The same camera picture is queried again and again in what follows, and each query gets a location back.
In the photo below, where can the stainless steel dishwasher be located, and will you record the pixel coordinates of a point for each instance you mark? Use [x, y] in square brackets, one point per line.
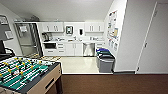
[88, 49]

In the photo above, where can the white base cabinet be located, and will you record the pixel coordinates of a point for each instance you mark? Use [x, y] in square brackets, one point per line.
[70, 49]

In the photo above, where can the white drawer unit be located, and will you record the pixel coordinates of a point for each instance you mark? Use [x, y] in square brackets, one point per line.
[99, 48]

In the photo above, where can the blue lid waste bin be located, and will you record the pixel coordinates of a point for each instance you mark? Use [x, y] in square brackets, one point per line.
[101, 50]

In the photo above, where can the grey waste bin black lid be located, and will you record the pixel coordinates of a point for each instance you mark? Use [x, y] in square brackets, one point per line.
[106, 65]

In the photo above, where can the black built-in microwave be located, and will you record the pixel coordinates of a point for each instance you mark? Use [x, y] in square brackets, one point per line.
[50, 46]

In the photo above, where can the black coffee machine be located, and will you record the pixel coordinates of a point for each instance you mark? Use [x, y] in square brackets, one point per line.
[45, 37]

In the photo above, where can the stainless steel refrigerator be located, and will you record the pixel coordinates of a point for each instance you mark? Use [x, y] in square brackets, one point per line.
[29, 41]

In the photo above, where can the green field foosball table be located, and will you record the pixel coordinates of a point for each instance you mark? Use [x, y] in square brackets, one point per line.
[26, 71]

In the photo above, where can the white room door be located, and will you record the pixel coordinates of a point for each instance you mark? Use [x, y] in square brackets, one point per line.
[155, 40]

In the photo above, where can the white three-door wall cabinet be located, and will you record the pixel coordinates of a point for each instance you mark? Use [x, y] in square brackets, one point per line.
[94, 27]

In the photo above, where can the small recycling wall sign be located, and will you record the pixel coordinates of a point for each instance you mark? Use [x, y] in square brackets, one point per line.
[115, 47]
[109, 42]
[112, 44]

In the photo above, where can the large colourful wall poster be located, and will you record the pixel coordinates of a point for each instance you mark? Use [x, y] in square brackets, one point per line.
[112, 21]

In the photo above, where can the framed wall picture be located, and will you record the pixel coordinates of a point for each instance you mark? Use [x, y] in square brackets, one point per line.
[3, 19]

